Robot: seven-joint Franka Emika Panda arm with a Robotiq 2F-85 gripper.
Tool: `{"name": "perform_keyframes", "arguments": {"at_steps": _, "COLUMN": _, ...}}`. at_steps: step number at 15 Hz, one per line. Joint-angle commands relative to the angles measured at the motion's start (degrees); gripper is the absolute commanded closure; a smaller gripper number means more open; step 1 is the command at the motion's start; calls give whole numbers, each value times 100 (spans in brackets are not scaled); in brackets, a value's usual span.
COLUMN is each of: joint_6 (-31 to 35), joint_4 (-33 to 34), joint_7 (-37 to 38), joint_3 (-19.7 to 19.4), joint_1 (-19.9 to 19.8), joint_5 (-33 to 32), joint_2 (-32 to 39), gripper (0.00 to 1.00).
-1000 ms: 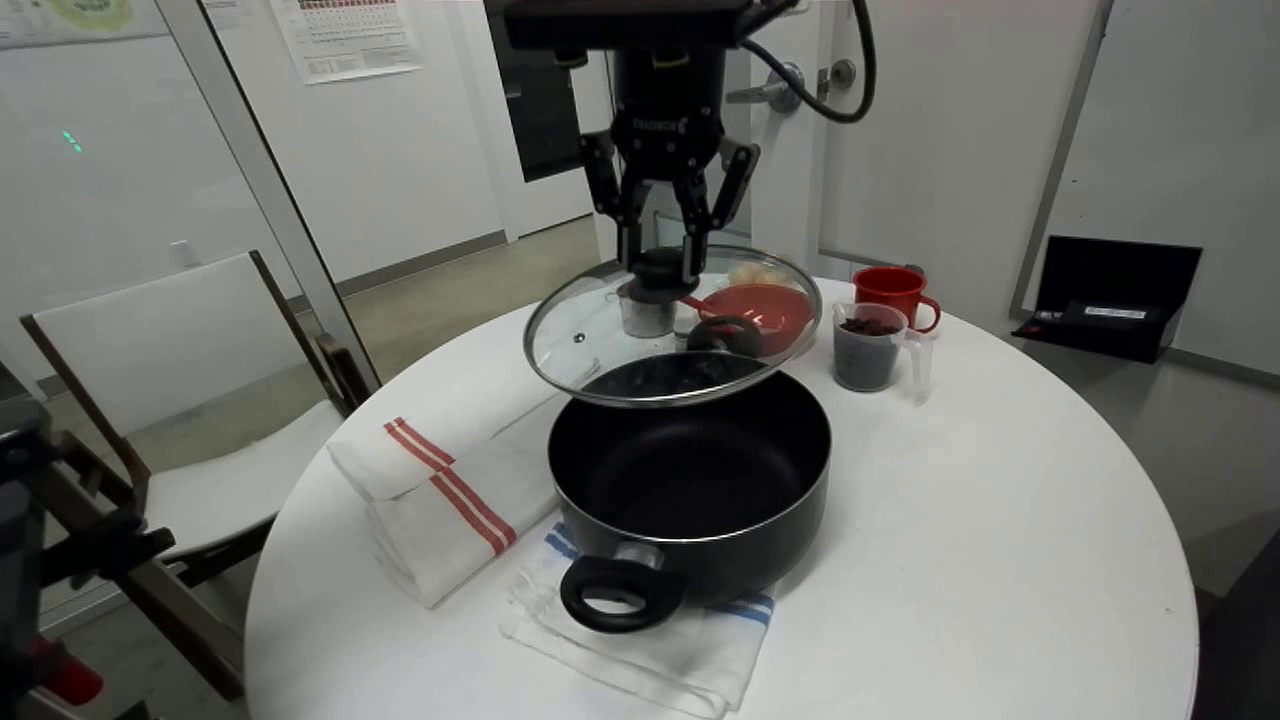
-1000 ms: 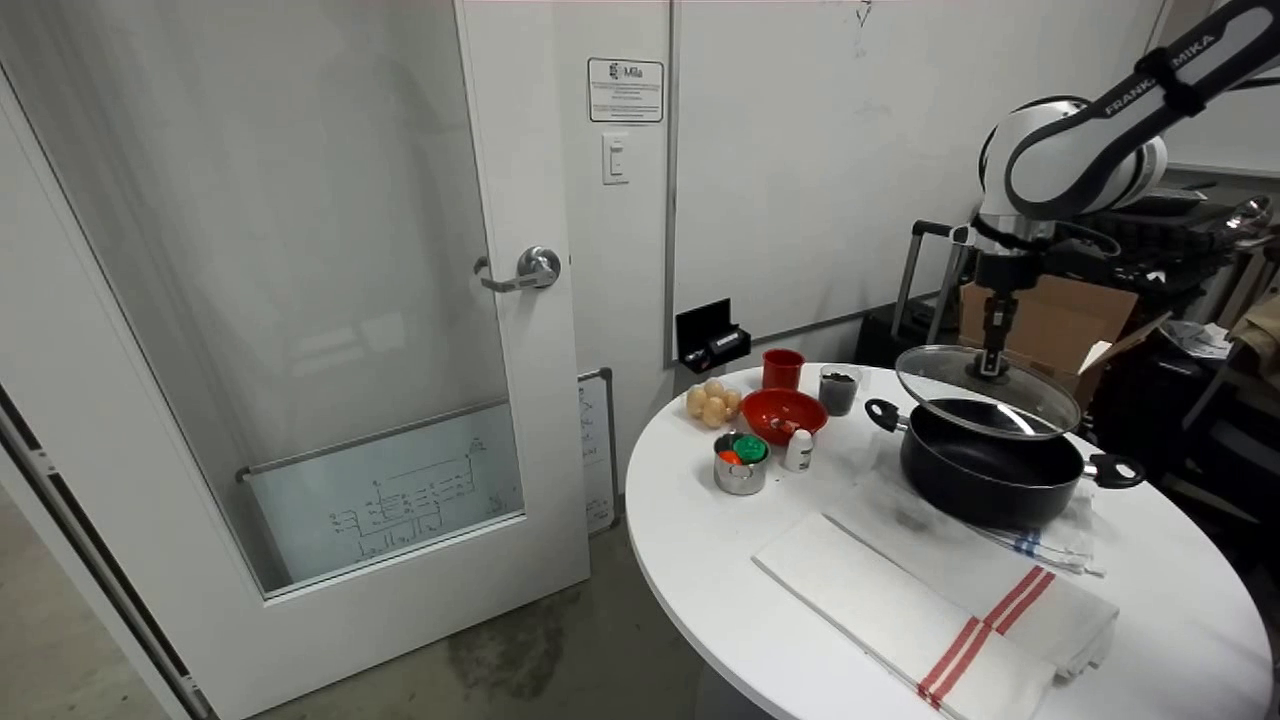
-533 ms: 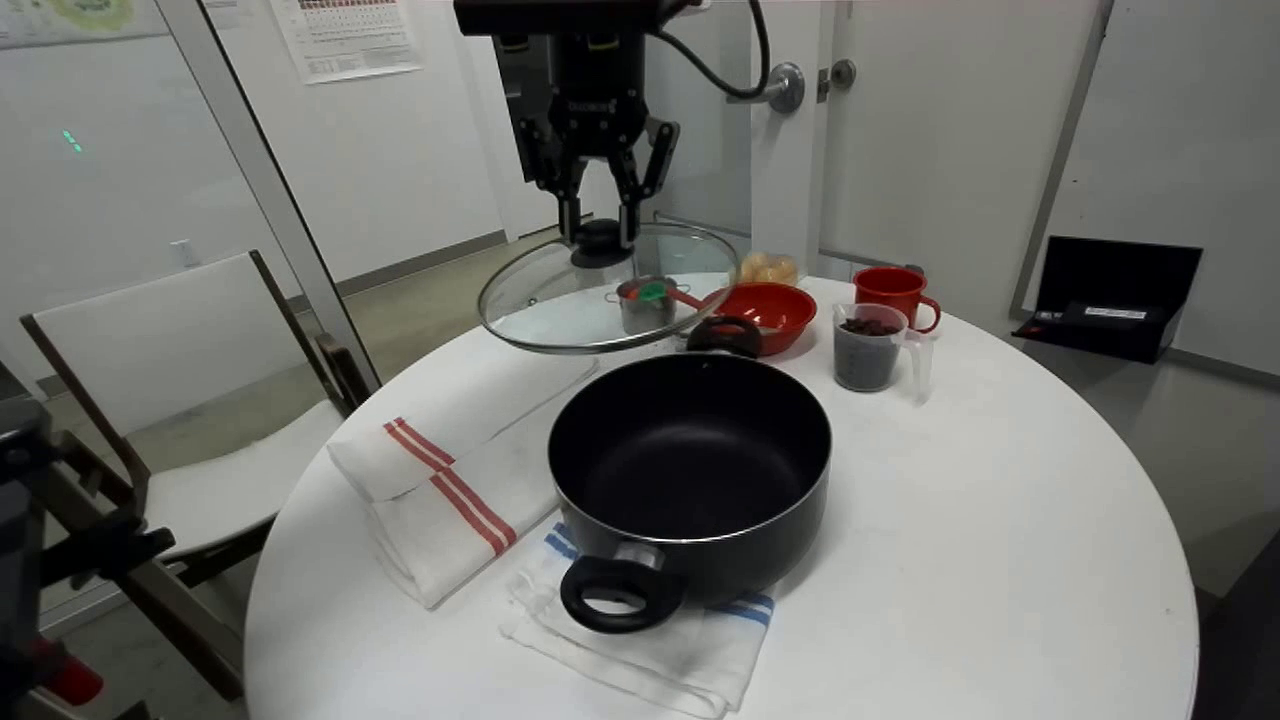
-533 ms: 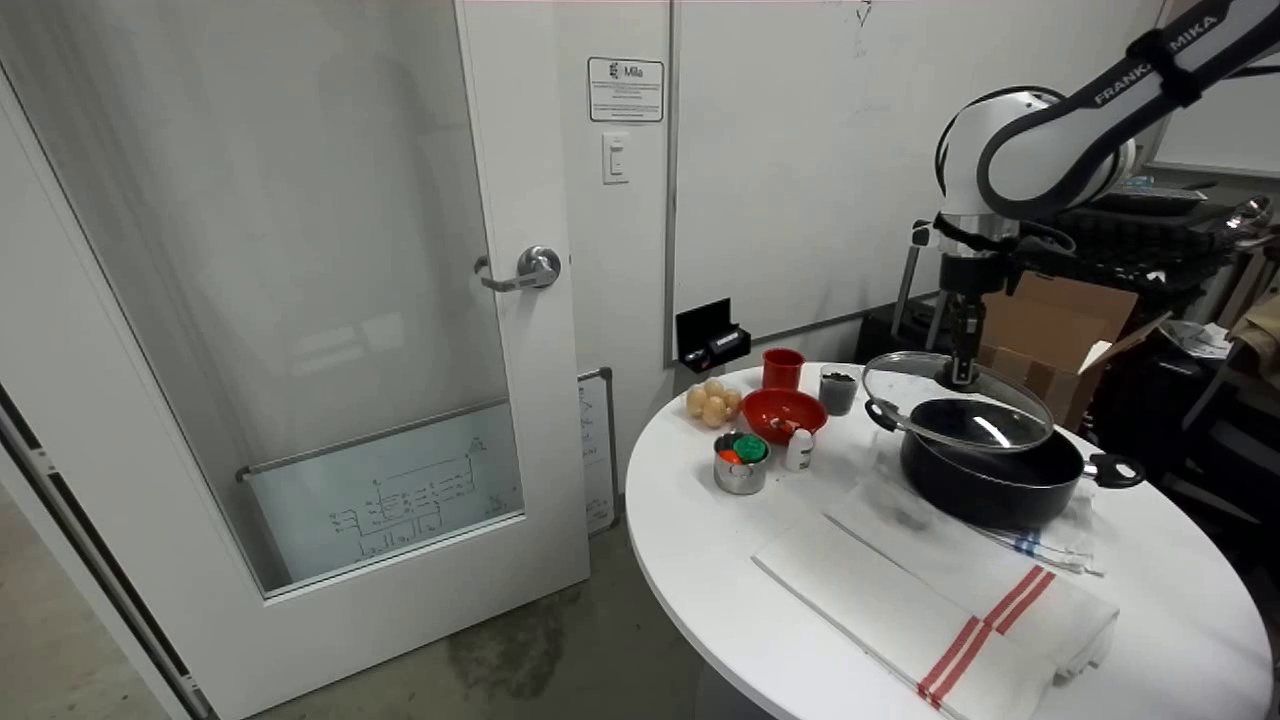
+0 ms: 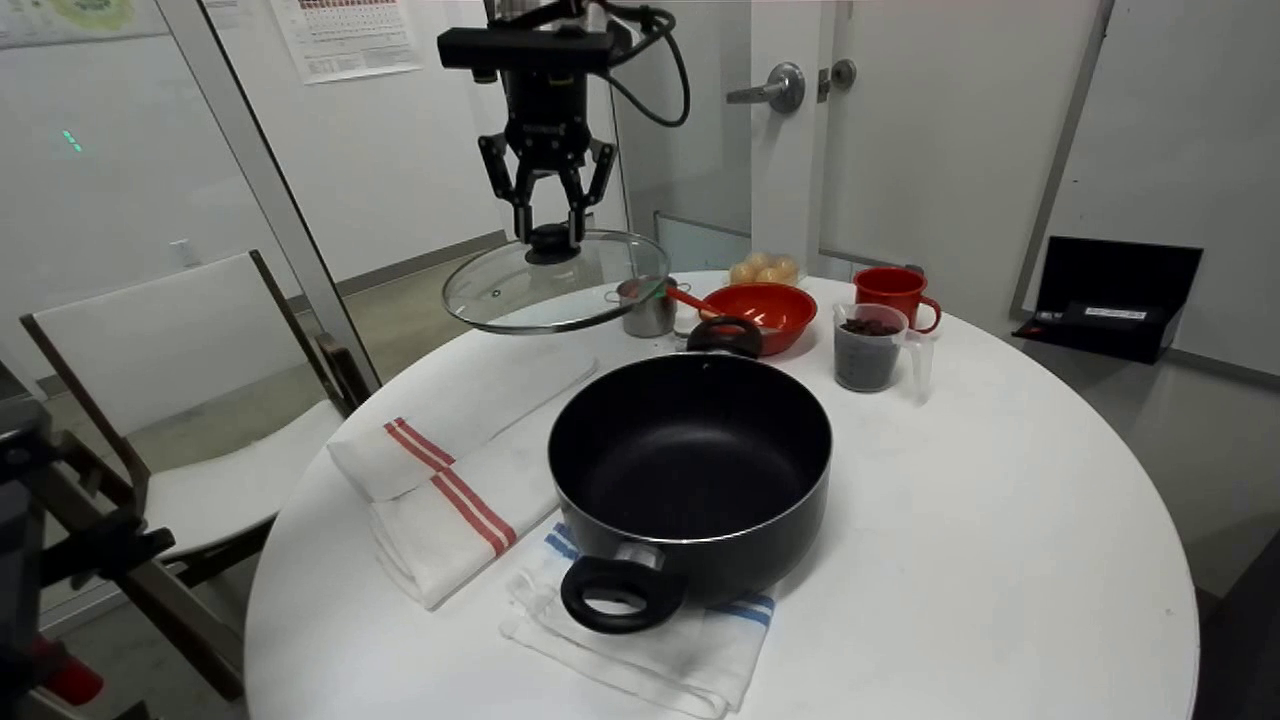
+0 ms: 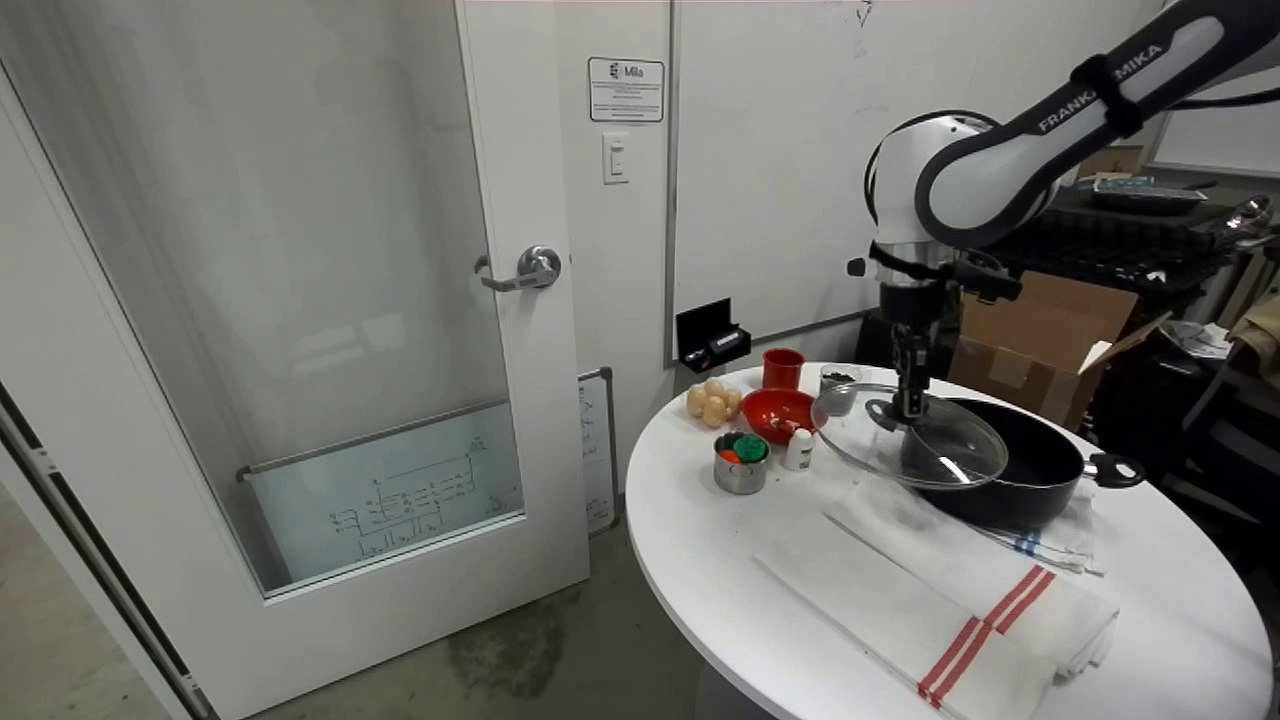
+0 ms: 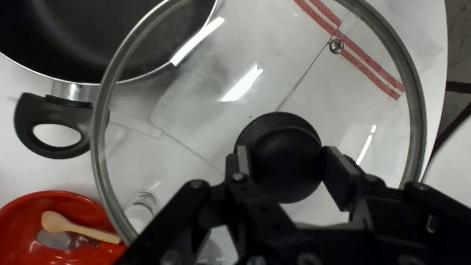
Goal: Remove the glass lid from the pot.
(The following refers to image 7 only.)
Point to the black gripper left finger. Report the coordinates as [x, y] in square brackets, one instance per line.
[197, 220]

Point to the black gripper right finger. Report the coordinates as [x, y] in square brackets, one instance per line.
[422, 220]

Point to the glass lid with black knob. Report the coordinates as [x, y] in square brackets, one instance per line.
[245, 58]

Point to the clear drinking glass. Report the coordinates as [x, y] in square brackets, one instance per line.
[142, 206]

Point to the wooden spoon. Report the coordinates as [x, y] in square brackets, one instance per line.
[55, 220]

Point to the red bowl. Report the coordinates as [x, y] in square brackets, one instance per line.
[20, 229]

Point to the red-striped white towel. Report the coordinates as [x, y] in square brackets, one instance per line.
[413, 33]

